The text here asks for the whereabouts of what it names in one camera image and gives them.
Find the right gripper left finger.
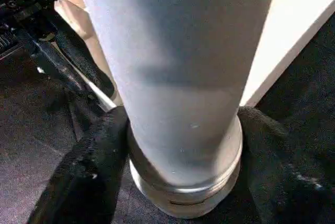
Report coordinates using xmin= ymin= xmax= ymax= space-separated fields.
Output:
xmin=26 ymin=105 xmax=131 ymax=224

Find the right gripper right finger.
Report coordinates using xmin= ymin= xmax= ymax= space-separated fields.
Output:
xmin=236 ymin=106 xmax=335 ymax=224

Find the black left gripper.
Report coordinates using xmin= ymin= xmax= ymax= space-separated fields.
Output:
xmin=0 ymin=0 xmax=117 ymax=100

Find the white plastic table leg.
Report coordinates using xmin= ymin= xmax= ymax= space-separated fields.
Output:
xmin=73 ymin=0 xmax=281 ymax=219

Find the white plastic table top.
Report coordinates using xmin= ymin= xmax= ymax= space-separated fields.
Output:
xmin=42 ymin=0 xmax=335 ymax=114

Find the black plastic mat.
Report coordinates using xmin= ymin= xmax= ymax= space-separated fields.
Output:
xmin=0 ymin=12 xmax=335 ymax=224

